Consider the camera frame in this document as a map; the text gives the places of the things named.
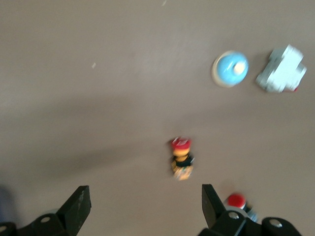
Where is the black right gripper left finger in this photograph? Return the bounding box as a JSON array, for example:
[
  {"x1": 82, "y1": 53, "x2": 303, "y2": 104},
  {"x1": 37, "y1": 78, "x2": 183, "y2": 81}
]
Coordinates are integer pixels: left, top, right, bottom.
[{"x1": 0, "y1": 185, "x2": 92, "y2": 236}]

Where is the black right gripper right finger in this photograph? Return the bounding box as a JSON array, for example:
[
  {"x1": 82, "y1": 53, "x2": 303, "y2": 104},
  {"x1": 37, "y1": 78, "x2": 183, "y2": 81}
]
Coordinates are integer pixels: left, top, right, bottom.
[{"x1": 198, "y1": 183, "x2": 302, "y2": 236}]

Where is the red emergency button orange base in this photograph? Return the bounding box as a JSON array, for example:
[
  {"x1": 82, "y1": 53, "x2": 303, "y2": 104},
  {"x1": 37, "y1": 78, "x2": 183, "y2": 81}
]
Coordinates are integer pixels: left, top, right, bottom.
[{"x1": 169, "y1": 136, "x2": 195, "y2": 181}]

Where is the blue desk bell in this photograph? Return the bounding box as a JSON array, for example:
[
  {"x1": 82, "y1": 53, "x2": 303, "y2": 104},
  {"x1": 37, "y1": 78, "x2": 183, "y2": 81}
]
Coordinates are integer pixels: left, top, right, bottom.
[{"x1": 211, "y1": 50, "x2": 250, "y2": 89}]

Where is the white circuit breaker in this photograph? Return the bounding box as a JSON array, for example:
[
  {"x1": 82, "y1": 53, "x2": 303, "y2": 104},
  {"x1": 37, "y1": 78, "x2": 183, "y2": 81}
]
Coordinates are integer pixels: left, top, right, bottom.
[{"x1": 255, "y1": 44, "x2": 308, "y2": 93}]

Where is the red push button black base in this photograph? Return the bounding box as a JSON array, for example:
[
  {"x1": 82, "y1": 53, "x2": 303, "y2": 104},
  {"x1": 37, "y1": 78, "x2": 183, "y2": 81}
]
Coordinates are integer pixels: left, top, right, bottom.
[{"x1": 225, "y1": 193, "x2": 259, "y2": 222}]

